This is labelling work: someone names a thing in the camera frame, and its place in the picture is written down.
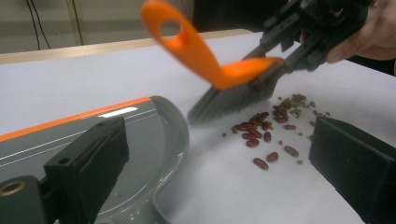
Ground black curtain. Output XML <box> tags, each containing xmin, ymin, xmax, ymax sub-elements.
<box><xmin>191</xmin><ymin>0</ymin><xmax>396</xmax><ymax>77</ymax></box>

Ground orange brush with grey bristles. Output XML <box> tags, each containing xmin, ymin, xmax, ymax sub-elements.
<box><xmin>140</xmin><ymin>0</ymin><xmax>285</xmax><ymax>124</ymax></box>

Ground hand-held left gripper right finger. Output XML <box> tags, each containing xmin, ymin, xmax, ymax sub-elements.
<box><xmin>308</xmin><ymin>116</ymin><xmax>396</xmax><ymax>224</ymax></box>

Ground light wooden table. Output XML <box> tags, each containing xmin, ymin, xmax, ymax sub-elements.
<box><xmin>0</xmin><ymin>28</ymin><xmax>254</xmax><ymax>66</ymax></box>

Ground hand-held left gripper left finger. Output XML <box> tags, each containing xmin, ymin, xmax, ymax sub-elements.
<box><xmin>43</xmin><ymin>116</ymin><xmax>131</xmax><ymax>224</ymax></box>

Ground white table board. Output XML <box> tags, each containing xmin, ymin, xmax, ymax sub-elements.
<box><xmin>0</xmin><ymin>31</ymin><xmax>396</xmax><ymax>224</ymax></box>

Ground black wall cable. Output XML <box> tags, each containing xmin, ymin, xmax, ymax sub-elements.
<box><xmin>24</xmin><ymin>0</ymin><xmax>41</xmax><ymax>50</ymax></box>
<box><xmin>30</xmin><ymin>0</ymin><xmax>51</xmax><ymax>50</ymax></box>
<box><xmin>71</xmin><ymin>0</ymin><xmax>84</xmax><ymax>47</ymax></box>

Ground red and green beans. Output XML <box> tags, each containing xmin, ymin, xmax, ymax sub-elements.
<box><xmin>221</xmin><ymin>92</ymin><xmax>332</xmax><ymax>171</ymax></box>

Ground grey dustpan with orange edge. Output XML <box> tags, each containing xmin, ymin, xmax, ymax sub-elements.
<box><xmin>0</xmin><ymin>95</ymin><xmax>191</xmax><ymax>224</ymax></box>

